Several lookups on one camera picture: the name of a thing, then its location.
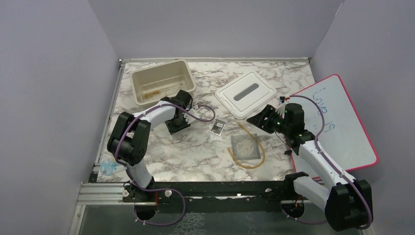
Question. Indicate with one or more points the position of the beige plastic bin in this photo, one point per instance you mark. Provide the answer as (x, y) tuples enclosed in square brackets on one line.
[(171, 74)]

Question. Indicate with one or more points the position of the white plastic lid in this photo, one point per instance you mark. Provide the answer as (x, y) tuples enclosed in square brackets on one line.
[(245, 94)]

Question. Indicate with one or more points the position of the pink framed whiteboard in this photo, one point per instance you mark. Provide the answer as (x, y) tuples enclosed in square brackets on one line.
[(329, 109)]

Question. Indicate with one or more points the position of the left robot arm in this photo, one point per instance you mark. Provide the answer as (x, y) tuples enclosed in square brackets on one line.
[(129, 138)]

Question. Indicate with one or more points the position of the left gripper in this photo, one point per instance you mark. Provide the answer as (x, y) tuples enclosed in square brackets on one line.
[(173, 129)]

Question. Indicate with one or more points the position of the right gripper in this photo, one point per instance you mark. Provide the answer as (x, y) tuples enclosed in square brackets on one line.
[(256, 120)]

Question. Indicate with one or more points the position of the blue item in bag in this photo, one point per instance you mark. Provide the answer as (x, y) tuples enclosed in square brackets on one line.
[(110, 167)]

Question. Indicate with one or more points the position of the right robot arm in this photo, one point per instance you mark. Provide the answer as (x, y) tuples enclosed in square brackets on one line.
[(345, 201)]

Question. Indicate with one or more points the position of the yellow rubber tube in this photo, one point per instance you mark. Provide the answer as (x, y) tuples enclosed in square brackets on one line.
[(263, 154)]

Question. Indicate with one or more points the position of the black base frame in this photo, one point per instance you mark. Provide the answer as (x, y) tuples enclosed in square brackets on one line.
[(211, 197)]

